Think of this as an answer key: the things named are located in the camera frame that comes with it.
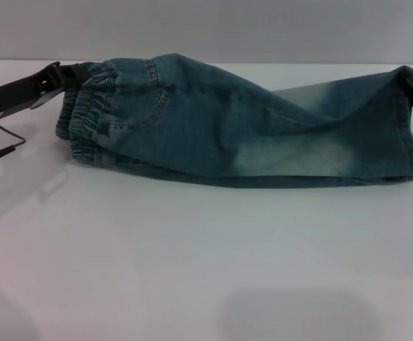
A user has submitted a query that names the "blue denim shorts basketball print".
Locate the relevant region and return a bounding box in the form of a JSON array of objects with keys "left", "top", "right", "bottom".
[{"left": 55, "top": 53, "right": 413, "bottom": 189}]

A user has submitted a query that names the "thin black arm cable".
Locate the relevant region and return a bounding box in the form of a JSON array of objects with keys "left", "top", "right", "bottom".
[{"left": 0, "top": 124, "right": 27, "bottom": 161}]

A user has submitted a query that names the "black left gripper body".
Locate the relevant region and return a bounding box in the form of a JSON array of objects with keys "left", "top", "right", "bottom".
[{"left": 0, "top": 61, "right": 64, "bottom": 117}]

